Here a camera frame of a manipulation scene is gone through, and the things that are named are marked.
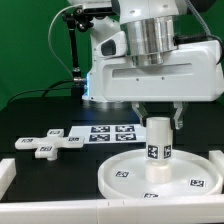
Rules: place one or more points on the white border block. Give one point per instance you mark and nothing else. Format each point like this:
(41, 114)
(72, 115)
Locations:
(216, 157)
(7, 174)

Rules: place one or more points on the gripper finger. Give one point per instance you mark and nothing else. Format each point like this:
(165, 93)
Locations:
(179, 110)
(141, 112)

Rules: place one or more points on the white fiducial marker sheet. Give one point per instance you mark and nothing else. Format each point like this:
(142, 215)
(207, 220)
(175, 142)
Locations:
(108, 134)

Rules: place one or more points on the white front border rail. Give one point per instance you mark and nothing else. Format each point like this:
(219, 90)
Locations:
(174, 210)

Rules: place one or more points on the white right border block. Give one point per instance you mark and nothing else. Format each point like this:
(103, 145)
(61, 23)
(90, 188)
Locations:
(216, 157)

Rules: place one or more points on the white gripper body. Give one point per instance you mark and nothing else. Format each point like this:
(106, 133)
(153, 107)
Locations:
(192, 72)

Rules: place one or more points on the white round table top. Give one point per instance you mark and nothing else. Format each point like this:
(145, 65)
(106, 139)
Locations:
(132, 175)

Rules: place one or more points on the white left border block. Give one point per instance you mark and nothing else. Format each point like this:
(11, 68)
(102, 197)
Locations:
(7, 174)

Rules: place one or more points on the white cross-shaped table base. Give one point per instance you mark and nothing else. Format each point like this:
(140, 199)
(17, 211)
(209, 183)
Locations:
(47, 147)

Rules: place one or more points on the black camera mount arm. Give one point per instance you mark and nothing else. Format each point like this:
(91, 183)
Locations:
(75, 43)

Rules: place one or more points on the grey camera on mount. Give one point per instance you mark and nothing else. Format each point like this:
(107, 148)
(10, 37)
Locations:
(97, 7)

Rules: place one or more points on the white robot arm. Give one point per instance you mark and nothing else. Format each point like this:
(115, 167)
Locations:
(138, 58)

